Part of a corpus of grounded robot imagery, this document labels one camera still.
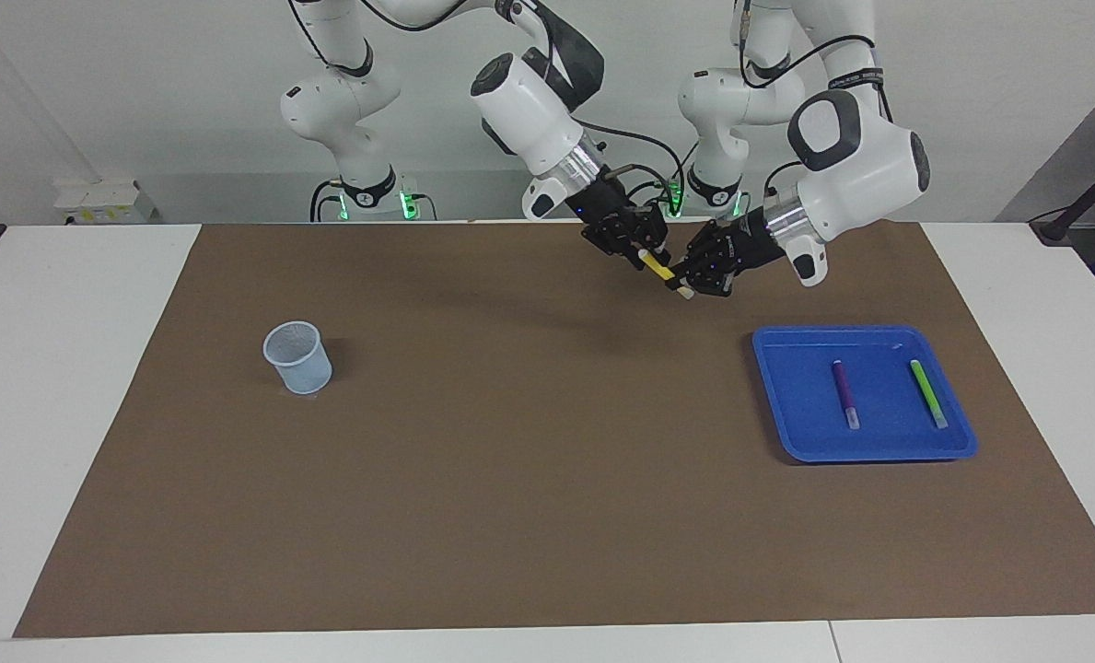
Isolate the yellow marker pen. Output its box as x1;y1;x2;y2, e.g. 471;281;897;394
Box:
639;249;695;300

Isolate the purple marker pen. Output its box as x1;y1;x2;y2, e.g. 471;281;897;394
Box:
832;359;861;431

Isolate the green marker pen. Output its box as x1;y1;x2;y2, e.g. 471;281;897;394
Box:
909;359;949;429

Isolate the blue plastic tray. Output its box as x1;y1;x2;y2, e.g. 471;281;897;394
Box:
752;325;979;463

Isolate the brown table mat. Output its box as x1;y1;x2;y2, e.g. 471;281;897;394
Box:
13;219;1095;639

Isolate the translucent plastic cup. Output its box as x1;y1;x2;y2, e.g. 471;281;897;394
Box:
262;321;333;395

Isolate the black slanted pole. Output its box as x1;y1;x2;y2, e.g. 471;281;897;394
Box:
1031;147;1095;245

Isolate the white power strip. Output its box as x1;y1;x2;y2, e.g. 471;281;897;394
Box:
54;180;157;225

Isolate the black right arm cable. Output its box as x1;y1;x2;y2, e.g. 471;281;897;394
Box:
285;0;691;199

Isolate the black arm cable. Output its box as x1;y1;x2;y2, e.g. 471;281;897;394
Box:
736;0;893;199
285;0;691;199

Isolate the black left base cable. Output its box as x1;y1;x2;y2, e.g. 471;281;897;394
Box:
644;138;701;219

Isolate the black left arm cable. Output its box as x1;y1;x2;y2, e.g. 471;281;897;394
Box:
736;0;893;199

